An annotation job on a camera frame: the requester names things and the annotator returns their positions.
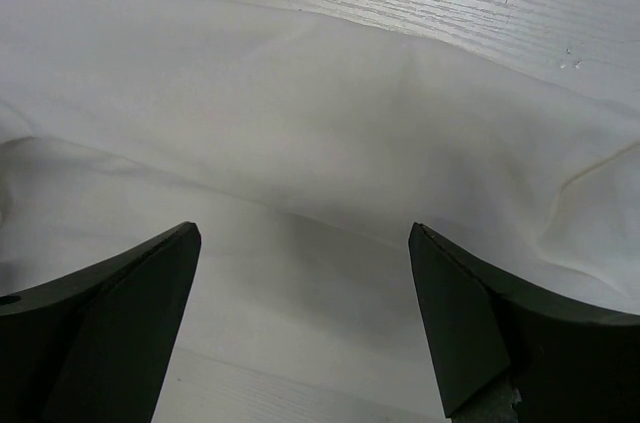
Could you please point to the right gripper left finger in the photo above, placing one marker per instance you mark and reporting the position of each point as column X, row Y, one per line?
column 95, row 345

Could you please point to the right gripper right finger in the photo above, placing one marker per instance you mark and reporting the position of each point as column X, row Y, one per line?
column 506, row 350

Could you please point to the white shirt red logo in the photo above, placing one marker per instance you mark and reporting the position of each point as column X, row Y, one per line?
column 351, row 126

